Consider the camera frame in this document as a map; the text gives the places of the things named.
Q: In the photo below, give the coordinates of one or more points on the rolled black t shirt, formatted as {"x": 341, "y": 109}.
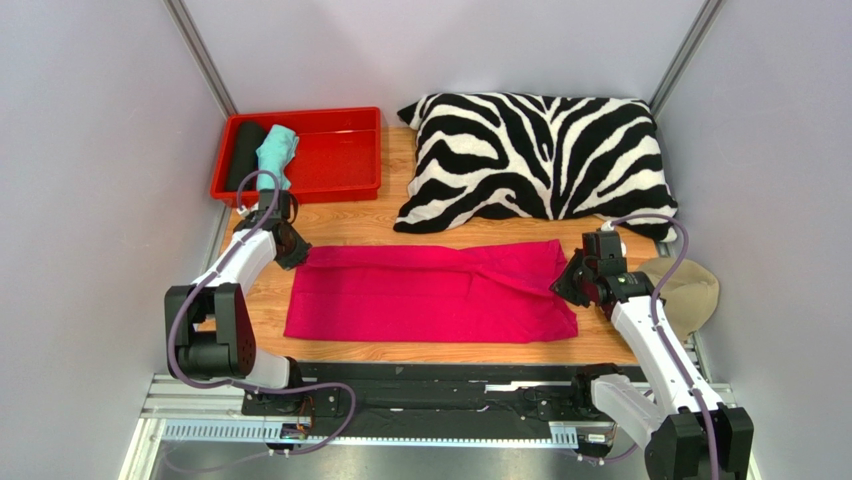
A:
{"x": 246, "y": 138}

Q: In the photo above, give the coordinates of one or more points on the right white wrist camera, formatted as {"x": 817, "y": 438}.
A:
{"x": 610, "y": 241}

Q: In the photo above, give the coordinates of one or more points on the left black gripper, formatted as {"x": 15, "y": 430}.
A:
{"x": 298, "y": 254}

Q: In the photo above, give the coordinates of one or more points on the red plastic tray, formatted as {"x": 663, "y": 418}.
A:
{"x": 338, "y": 159}

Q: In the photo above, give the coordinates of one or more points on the magenta t shirt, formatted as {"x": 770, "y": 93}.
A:
{"x": 435, "y": 294}

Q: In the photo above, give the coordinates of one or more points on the beige baseball cap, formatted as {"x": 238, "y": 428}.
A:
{"x": 690, "y": 298}

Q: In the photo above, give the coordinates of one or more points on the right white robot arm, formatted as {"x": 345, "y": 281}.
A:
{"x": 659, "y": 373}

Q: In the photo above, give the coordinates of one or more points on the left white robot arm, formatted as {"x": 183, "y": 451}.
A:
{"x": 210, "y": 338}

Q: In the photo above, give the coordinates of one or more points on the zebra print pillow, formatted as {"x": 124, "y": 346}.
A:
{"x": 501, "y": 155}

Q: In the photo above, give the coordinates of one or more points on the rolled teal t shirt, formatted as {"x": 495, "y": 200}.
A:
{"x": 274, "y": 155}

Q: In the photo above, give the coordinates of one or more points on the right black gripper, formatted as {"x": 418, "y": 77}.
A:
{"x": 572, "y": 278}

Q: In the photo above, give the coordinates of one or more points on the aluminium frame rail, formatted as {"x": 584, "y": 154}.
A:
{"x": 184, "y": 433}

